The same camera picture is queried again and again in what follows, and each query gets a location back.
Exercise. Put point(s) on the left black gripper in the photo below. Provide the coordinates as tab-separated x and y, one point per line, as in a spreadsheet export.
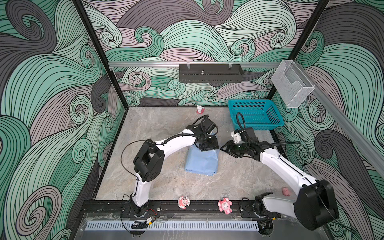
214	145

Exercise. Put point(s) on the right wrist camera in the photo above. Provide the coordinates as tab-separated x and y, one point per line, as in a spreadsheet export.
236	135

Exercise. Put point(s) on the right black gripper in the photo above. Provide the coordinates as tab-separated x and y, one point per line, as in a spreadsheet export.
229	147

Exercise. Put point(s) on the aluminium wall rail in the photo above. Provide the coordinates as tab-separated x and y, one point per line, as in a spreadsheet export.
166	64
353	110

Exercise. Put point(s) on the black front mounting rail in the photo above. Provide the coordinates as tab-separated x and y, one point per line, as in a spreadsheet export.
167	208

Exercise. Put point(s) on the pink white plush toy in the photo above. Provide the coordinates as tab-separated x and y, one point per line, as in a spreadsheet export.
183	202

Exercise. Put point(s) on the aluminium back wall rail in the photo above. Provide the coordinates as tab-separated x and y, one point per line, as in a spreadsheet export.
166	64

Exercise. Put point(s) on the teal plastic basket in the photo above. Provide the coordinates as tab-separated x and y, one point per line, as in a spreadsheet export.
261	115

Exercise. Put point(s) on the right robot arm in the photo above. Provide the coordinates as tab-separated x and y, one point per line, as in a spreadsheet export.
310	201

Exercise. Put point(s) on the pink pig plush toy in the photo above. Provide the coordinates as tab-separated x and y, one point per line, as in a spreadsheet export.
225	206

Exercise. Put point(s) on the small pink floor toy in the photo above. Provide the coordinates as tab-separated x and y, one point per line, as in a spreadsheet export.
286	192

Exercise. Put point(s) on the clear acrylic wall box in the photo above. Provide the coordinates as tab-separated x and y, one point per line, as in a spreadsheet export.
292	83

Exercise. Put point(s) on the black perforated wall tray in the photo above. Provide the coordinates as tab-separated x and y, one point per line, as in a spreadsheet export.
214	74

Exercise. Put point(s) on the light blue long sleeve shirt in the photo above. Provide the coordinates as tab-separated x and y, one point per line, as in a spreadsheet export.
203	163

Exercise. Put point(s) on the white slotted cable duct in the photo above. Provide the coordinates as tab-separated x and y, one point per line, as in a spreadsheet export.
175	226

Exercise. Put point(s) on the aluminium right wall rail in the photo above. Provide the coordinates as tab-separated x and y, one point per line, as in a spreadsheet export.
353	110

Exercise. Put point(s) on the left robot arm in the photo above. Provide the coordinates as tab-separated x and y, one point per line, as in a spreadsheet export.
200	137

